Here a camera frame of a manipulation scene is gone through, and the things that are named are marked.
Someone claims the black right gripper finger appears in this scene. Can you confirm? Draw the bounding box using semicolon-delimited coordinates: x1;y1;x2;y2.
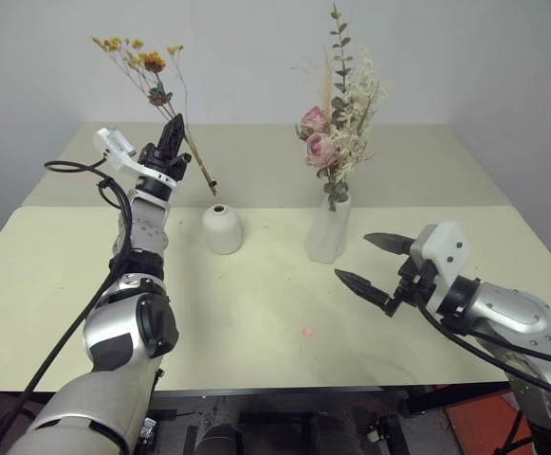
333;268;394;310
362;231;417;260

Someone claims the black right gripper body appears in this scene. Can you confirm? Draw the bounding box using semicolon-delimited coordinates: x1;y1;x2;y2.
383;257;441;319

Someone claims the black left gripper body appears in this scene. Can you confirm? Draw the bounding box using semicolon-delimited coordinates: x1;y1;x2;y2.
137;142;193;181

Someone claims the yellow dried flower bouquet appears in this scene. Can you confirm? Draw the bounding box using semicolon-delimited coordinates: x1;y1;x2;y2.
90;35;220;198

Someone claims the tall faceted white vase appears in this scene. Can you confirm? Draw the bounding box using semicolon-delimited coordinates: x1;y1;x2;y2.
303;191;353;264

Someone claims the short round white vase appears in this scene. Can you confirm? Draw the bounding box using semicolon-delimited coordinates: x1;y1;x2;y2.
201;203;244;256

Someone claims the pink rose dried bouquet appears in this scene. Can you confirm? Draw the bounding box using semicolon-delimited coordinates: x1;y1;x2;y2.
290;1;393;212

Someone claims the orange floor mat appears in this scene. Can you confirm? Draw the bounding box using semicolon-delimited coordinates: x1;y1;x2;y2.
443;391;535;455

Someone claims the dark rounded shape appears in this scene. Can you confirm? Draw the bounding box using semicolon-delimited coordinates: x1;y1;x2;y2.
196;423;244;455

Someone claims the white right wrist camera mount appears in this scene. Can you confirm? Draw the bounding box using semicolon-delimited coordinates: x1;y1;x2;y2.
408;220;471;317

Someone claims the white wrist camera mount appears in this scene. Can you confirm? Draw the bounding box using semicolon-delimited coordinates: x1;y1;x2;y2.
408;220;471;317
92;126;179;185

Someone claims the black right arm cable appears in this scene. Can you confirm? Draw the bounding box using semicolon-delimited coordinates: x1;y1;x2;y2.
414;302;551;402

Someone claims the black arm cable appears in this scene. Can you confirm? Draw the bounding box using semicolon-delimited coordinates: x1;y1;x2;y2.
0;158;137;455
414;302;551;402

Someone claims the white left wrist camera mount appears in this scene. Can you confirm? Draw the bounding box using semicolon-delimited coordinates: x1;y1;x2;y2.
92;126;179;185

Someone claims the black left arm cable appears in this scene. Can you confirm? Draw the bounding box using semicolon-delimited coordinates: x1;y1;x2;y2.
0;158;137;455

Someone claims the black table frame bar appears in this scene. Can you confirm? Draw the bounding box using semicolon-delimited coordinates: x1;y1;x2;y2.
150;381;513;418

